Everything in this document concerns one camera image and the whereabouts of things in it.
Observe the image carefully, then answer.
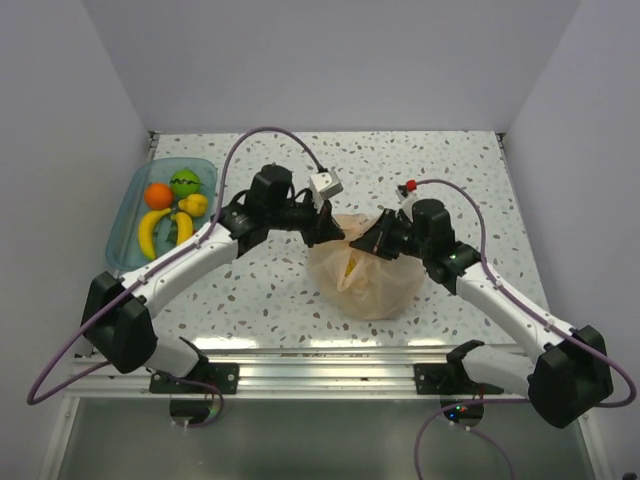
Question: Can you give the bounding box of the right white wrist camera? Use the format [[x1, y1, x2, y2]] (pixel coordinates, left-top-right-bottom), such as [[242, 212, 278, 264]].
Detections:
[[396, 180, 419, 221]]

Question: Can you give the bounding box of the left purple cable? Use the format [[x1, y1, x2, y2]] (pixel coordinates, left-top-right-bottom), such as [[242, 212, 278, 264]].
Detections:
[[26, 126, 326, 405]]

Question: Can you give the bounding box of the fake orange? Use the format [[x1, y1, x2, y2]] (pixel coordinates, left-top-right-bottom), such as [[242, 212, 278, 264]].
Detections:
[[144, 183, 174, 210]]

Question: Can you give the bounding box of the purple cable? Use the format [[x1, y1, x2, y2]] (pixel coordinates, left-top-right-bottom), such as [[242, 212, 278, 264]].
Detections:
[[26, 126, 326, 405], [414, 179, 638, 480]]

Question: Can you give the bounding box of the fake green apple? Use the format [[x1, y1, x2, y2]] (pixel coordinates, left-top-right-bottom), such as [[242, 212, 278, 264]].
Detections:
[[169, 169, 201, 199]]

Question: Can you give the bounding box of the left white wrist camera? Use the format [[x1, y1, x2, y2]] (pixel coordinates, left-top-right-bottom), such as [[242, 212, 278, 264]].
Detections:
[[309, 170, 344, 211]]

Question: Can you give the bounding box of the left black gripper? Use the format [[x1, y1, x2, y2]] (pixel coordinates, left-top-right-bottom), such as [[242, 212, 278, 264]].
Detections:
[[266, 191, 344, 247]]

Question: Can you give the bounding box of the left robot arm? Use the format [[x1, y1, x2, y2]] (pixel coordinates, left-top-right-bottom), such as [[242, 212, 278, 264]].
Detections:
[[81, 165, 344, 393]]

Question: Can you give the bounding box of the fake yellow lemon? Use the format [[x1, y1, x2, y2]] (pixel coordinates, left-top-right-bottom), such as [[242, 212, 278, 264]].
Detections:
[[178, 193, 209, 218]]

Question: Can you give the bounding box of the blue plastic tray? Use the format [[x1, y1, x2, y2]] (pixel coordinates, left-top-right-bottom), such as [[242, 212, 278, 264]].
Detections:
[[106, 157, 217, 271]]

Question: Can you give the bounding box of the fake yellow banana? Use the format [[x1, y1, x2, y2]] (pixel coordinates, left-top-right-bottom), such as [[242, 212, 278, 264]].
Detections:
[[172, 211, 194, 246], [137, 208, 171, 260]]

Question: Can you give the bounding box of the aluminium rail frame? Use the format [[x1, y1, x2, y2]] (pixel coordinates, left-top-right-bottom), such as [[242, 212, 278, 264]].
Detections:
[[65, 345, 452, 400]]

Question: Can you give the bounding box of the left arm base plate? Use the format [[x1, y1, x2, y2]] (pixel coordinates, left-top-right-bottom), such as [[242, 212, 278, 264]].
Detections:
[[149, 362, 240, 395]]

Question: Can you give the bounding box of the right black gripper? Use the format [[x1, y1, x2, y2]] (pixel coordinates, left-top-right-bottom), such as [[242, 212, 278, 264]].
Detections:
[[352, 208, 432, 260]]

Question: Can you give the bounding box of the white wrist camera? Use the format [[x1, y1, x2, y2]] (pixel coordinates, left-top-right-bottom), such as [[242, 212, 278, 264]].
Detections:
[[309, 170, 344, 211], [396, 180, 419, 221]]

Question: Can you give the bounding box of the left round controller board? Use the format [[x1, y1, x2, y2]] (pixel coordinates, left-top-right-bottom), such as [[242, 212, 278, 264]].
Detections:
[[169, 399, 216, 428]]

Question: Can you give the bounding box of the orange plastic bag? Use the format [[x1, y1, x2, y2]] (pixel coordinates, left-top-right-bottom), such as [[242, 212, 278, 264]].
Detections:
[[307, 214, 426, 321]]

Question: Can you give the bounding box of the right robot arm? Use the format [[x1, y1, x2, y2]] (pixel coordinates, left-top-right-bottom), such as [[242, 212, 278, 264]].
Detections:
[[350, 199, 613, 428]]

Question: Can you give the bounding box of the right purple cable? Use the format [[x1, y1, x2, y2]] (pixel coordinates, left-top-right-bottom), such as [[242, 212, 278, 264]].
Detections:
[[414, 179, 638, 480]]

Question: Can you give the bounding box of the round controller board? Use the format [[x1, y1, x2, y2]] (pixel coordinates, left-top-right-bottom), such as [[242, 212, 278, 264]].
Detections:
[[440, 399, 485, 428], [169, 399, 216, 428]]

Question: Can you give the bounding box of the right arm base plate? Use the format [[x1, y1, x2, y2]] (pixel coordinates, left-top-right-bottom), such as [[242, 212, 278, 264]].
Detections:
[[413, 340, 504, 395]]

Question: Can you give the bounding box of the right round controller board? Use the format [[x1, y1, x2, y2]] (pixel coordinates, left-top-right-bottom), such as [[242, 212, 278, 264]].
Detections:
[[440, 399, 485, 428]]

